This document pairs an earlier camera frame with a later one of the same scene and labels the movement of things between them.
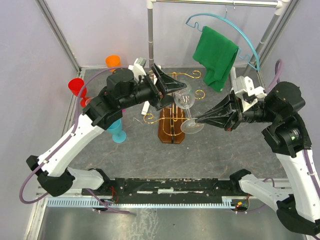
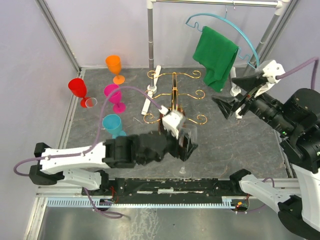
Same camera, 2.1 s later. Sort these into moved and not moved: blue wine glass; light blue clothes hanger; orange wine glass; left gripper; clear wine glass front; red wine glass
Moved: clear wine glass front; left gripper
Not moved: orange wine glass; blue wine glass; light blue clothes hanger; red wine glass
